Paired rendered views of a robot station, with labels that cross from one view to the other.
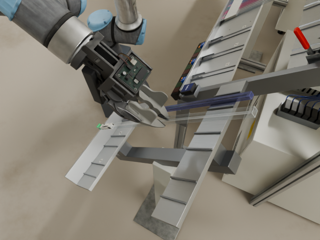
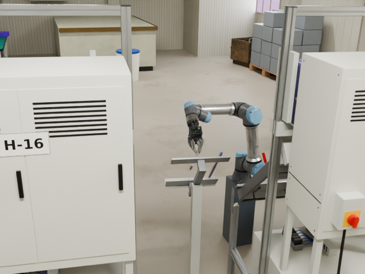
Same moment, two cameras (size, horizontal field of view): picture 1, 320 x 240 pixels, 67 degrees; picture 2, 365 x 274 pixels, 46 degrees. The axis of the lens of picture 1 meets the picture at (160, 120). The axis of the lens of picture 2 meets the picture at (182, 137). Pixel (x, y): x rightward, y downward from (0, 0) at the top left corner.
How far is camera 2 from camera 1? 2.24 m
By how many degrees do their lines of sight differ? 53
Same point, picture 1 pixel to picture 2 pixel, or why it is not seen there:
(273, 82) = (255, 178)
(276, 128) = (273, 236)
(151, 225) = not seen: outside the picture
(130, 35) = (249, 165)
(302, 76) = (259, 173)
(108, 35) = (240, 162)
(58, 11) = (193, 111)
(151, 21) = not seen: hidden behind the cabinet
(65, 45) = (188, 118)
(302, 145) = (275, 248)
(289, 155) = not seen: hidden behind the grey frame
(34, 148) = (168, 220)
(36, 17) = (187, 110)
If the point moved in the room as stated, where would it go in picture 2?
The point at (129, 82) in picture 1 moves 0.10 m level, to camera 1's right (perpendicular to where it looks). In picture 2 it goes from (193, 130) to (204, 136)
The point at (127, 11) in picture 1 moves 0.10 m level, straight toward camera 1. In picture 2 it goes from (250, 149) to (241, 153)
